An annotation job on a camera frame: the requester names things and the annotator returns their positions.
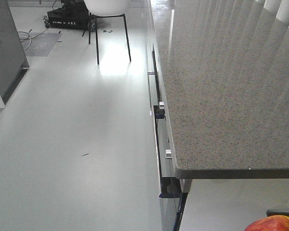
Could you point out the silver oven knob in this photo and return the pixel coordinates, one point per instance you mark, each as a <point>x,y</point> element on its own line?
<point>168,154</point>
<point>161,105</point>

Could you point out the built-in black oven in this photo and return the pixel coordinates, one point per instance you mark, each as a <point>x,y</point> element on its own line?
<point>169,186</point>

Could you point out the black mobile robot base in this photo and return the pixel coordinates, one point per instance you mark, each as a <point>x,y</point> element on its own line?
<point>73,14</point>

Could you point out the grey floor mat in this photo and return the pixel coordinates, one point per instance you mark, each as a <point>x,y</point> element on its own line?
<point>41,45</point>

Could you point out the grey kitchen island cabinet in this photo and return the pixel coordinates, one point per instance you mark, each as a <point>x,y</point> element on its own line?
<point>13,61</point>

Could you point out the red yellow apple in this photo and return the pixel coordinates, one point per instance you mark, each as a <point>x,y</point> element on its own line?
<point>271,223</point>

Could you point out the white shell chair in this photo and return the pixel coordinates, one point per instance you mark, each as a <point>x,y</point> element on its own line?
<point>107,9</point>

